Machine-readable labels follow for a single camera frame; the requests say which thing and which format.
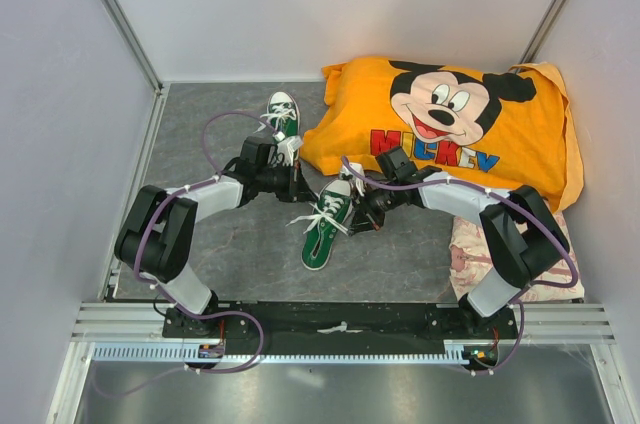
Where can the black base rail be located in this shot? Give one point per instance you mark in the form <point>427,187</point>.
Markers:
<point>425,320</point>

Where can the left aluminium corner post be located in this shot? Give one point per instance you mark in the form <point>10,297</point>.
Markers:
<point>132,42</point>

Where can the grey slotted cable duct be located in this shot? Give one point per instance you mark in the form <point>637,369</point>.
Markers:
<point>443,353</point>

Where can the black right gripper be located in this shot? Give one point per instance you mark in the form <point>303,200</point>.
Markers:
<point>365,218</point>

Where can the white cable tie on rail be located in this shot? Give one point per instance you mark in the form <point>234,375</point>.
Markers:
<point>343,327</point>

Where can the orange Mickey Mouse cloth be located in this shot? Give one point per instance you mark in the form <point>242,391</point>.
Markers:
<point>500,130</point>

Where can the green canvas sneaker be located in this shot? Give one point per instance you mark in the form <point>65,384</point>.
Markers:
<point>283,113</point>
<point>320,239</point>

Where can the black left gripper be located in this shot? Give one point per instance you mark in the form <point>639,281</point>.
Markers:
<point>296,189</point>

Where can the white shoelace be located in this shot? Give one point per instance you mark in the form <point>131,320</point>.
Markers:
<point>326,211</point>

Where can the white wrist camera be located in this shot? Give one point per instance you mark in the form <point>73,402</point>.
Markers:
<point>287,148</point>
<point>352,173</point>

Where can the aluminium corner post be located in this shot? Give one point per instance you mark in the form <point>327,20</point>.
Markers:
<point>132,42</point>
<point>542,31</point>

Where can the right aluminium corner post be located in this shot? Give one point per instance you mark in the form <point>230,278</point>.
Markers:
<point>542,31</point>

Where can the aluminium frame rail front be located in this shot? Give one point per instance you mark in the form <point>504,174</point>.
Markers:
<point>544,323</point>

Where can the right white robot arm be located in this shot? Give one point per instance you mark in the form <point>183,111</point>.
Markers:
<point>526,244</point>

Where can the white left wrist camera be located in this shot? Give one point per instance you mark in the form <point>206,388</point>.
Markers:
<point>287,148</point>

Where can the pink patterned white cloth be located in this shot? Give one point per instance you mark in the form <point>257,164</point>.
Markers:
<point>471,261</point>

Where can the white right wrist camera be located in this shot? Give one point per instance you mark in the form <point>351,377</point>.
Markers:
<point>352,173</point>

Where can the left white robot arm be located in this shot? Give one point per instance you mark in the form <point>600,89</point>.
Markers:
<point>156,237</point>

